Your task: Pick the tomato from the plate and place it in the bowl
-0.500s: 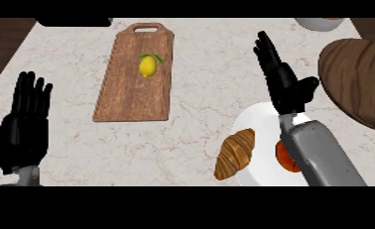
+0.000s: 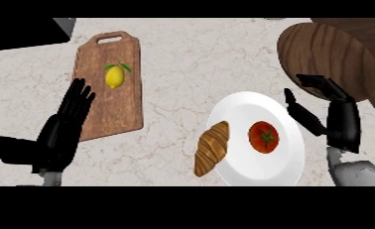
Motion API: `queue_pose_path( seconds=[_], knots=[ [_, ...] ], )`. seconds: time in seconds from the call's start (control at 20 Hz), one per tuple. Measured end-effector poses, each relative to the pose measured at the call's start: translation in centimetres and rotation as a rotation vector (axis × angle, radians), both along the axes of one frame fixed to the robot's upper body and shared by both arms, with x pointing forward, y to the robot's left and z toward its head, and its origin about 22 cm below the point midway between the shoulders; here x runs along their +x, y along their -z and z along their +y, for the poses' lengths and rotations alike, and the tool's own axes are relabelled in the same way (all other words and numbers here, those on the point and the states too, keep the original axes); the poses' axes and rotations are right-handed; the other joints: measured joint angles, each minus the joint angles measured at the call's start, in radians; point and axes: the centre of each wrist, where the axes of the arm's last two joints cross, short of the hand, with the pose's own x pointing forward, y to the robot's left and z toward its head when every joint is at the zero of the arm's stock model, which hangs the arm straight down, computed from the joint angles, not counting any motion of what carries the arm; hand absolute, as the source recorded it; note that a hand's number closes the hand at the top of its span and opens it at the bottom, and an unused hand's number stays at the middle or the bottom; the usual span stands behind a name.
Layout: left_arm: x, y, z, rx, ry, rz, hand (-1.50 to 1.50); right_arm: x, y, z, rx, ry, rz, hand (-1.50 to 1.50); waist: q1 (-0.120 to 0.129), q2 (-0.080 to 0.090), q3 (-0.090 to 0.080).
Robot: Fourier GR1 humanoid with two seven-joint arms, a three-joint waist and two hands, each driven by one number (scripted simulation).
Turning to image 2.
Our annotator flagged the white plate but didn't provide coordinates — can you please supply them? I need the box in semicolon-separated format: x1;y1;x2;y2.
206;90;305;187

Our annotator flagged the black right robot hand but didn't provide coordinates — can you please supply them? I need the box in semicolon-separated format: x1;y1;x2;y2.
282;73;363;155

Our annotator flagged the yellow lemon with leaves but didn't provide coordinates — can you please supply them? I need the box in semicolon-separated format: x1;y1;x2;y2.
100;61;133;90

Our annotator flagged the red tomato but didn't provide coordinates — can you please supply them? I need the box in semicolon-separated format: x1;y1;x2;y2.
248;120;282;155

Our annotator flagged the brown croissant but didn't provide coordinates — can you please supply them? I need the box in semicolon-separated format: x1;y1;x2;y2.
193;120;232;178

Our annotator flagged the black appliance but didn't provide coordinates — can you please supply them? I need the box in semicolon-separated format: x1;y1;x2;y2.
0;18;72;52

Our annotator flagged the brown wooden cutting board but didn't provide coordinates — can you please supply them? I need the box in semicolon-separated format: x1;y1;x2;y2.
71;30;144;143

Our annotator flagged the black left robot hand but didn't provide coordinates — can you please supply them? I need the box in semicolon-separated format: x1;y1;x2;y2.
0;77;96;174

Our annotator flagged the brown wooden bowl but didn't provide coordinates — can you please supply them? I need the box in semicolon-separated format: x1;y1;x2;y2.
276;18;375;108

